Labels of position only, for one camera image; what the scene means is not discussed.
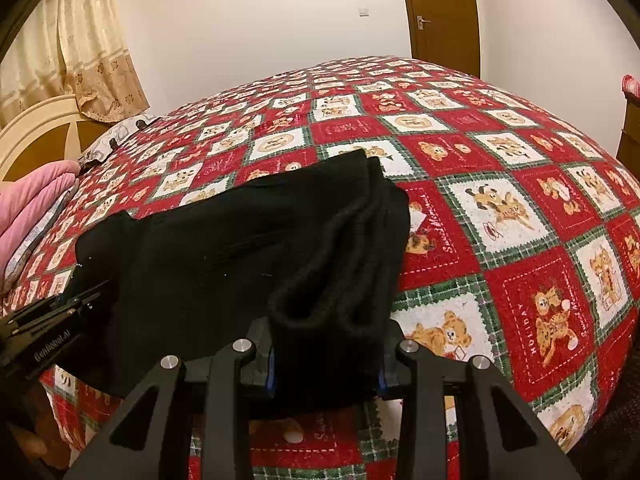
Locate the red checkered printed blanket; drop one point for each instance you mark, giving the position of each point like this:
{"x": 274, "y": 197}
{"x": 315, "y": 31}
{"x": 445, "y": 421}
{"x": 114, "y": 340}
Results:
{"x": 500, "y": 170}

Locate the black pants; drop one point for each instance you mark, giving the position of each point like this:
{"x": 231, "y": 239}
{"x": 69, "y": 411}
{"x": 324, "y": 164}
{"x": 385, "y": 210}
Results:
{"x": 225, "y": 260}

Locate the beige patterned curtain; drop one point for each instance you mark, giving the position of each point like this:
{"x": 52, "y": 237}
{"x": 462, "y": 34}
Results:
{"x": 95, "y": 35}

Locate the dark ribbed cloth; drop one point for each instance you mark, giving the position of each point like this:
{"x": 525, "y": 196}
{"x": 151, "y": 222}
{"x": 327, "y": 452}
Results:
{"x": 615, "y": 435}

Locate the pink folded blanket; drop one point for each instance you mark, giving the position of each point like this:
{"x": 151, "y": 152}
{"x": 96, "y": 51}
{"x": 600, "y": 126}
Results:
{"x": 30, "y": 200}

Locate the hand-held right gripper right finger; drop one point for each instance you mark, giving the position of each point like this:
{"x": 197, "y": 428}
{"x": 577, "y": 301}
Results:
{"x": 381, "y": 385}

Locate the white patterned pillow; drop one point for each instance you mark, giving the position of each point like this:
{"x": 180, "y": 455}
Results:
{"x": 120, "y": 132}

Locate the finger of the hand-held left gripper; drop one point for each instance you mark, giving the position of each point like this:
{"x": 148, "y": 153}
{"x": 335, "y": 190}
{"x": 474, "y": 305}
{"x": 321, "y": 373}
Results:
{"x": 65, "y": 307}

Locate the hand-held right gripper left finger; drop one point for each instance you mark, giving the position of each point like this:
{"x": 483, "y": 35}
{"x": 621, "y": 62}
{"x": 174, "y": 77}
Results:
{"x": 270, "y": 375}

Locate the brown wooden furniture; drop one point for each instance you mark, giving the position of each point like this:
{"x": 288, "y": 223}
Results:
{"x": 630, "y": 130}

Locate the cream wooden headboard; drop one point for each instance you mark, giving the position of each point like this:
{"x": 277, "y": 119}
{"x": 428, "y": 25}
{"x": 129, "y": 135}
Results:
{"x": 30, "y": 130}

